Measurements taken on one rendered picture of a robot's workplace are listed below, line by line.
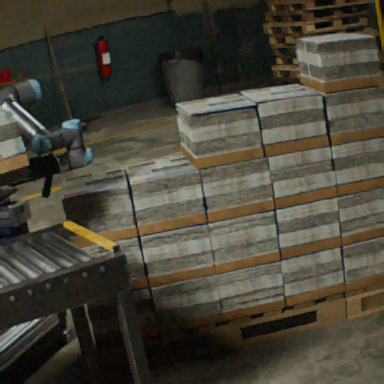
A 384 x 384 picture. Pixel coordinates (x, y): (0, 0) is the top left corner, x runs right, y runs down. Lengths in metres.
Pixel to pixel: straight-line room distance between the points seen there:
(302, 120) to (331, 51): 0.34
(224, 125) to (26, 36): 6.99
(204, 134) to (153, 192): 0.31
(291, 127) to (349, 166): 0.33
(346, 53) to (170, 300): 1.31
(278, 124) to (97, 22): 7.29
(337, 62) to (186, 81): 7.03
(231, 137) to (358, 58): 0.67
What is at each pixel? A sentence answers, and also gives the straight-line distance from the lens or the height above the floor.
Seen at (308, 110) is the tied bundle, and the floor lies 1.00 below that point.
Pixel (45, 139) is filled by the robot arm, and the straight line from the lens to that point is 3.02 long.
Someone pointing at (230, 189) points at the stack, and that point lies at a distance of 3.35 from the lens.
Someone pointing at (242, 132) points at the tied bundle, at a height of 0.95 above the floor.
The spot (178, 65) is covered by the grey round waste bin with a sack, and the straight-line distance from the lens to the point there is 10.29.
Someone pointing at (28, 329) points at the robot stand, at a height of 0.22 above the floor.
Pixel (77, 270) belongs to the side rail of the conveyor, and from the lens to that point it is 2.47.
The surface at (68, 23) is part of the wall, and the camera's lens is 10.30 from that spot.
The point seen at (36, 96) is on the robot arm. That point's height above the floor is 1.25.
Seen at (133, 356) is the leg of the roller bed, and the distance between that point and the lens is 2.64.
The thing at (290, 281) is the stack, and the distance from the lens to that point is 3.52.
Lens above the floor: 1.59
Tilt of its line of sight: 15 degrees down
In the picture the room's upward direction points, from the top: 9 degrees counter-clockwise
